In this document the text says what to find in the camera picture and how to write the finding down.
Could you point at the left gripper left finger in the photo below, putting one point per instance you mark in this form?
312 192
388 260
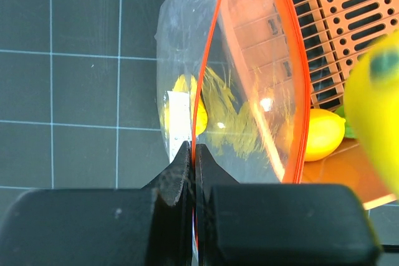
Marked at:
146 226

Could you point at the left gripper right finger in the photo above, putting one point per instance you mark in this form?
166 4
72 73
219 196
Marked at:
278 224

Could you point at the yellow lemon toy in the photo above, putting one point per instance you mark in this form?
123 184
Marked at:
325 134

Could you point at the single clear zip bag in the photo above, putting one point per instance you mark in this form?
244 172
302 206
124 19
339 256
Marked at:
190 41

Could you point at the yellow mango toy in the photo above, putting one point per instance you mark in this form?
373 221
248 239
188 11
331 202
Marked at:
371 107

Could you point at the orange plastic basket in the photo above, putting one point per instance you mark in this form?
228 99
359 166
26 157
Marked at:
295 55

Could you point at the black grid mat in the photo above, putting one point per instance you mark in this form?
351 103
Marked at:
79 104

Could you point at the green fruit toy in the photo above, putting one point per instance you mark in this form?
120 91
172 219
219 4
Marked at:
349 133

